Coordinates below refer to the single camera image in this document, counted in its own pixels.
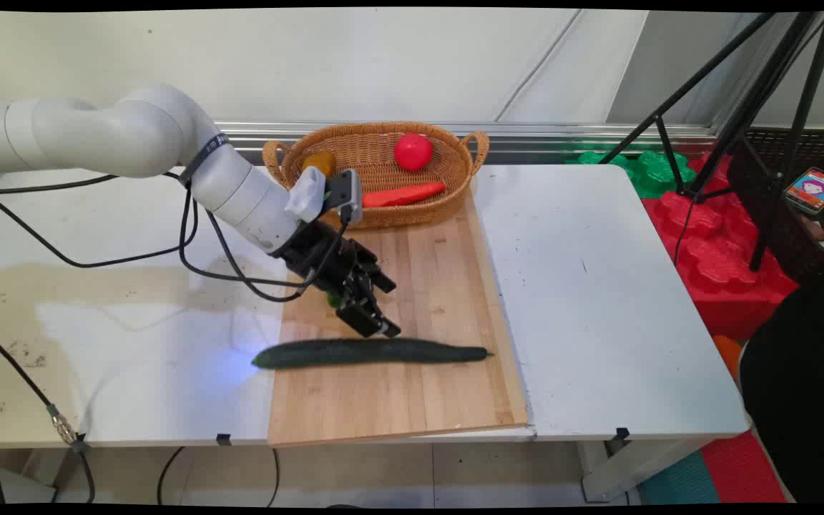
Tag black cable with metal connector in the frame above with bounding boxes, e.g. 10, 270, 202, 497
0, 322, 95, 503

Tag green foam block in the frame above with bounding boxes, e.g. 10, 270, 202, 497
566, 149, 699, 200

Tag yellow toy pear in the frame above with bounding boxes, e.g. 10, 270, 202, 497
302, 152, 337, 180

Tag black cable under table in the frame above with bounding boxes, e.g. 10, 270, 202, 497
157, 446, 281, 507

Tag aluminium rail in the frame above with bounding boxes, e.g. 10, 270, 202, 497
212, 120, 717, 165

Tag woven wicker basket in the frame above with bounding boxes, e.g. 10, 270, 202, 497
263, 122, 490, 230

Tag wooden cutting board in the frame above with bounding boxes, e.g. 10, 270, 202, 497
267, 187, 529, 448

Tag red-orange toy carrot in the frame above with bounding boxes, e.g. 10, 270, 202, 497
362, 182, 447, 210

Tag red floor mat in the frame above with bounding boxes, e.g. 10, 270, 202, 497
698, 429, 789, 505

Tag black camera cable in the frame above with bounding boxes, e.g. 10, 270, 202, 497
179, 179, 350, 303

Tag white table leg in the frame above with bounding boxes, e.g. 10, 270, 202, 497
577, 436, 713, 503

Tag smartphone with colourful screen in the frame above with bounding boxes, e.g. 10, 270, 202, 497
784, 167, 824, 215

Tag person in black clothing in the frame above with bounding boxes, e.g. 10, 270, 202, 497
739, 257, 824, 505

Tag red toy tomato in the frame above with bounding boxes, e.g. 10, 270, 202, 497
393, 133, 434, 172

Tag black tripod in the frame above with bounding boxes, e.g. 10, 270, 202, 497
598, 11, 824, 273

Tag black mesh crate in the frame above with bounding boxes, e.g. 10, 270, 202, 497
727, 129, 824, 287

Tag red foam blocks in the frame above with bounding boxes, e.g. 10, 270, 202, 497
641, 152, 806, 341

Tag black strap on arm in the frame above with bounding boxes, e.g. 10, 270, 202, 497
179, 134, 231, 188

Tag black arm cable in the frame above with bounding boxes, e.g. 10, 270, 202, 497
0, 170, 200, 270

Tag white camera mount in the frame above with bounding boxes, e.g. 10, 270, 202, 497
285, 166, 328, 222

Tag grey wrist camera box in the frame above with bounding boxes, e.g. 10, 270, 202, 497
325, 169, 364, 225

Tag teal floor mat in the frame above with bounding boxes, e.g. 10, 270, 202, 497
637, 449, 720, 505

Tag orange object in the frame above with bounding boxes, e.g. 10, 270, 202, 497
712, 335, 744, 383

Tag dark green cucumber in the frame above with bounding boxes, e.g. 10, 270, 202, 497
251, 338, 494, 371

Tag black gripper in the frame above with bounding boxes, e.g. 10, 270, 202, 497
273, 220, 403, 339

